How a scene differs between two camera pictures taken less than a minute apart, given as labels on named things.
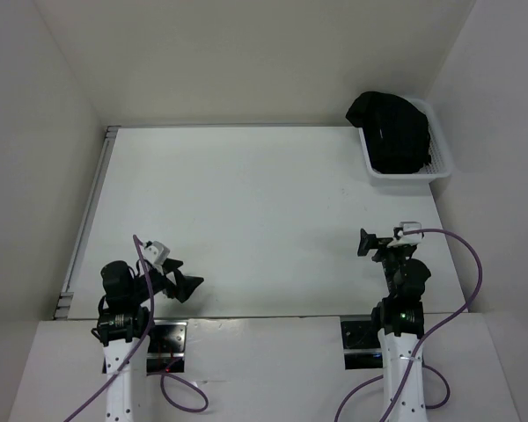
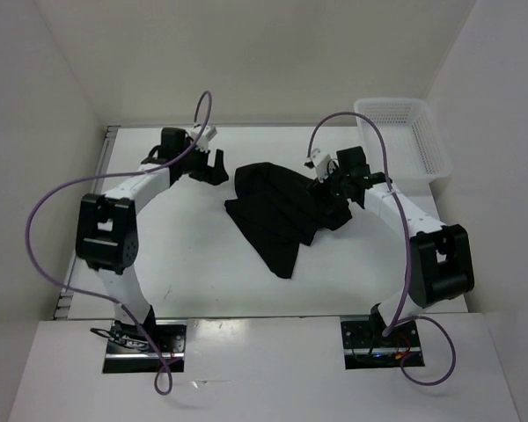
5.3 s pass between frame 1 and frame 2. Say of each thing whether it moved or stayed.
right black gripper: moved
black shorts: moved
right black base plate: stayed
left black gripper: moved
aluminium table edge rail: stayed
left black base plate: stayed
